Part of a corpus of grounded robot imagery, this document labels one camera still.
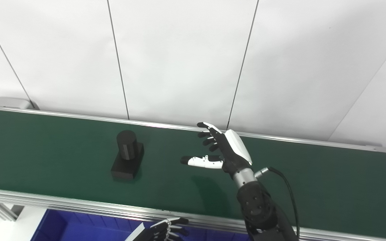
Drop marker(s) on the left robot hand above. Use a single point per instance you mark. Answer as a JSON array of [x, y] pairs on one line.
[[161, 231]]

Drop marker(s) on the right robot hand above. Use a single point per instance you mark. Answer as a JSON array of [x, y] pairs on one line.
[[230, 150]]

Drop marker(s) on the black cylinder-on-block part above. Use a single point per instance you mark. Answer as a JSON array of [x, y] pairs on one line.
[[126, 150]]

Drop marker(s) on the blue plastic bin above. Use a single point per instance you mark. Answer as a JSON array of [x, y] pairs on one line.
[[79, 227]]

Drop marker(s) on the green conveyor belt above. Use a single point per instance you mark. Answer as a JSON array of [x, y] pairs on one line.
[[62, 157]]

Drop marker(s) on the aluminium conveyor leg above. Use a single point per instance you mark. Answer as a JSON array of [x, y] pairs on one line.
[[2, 209]]

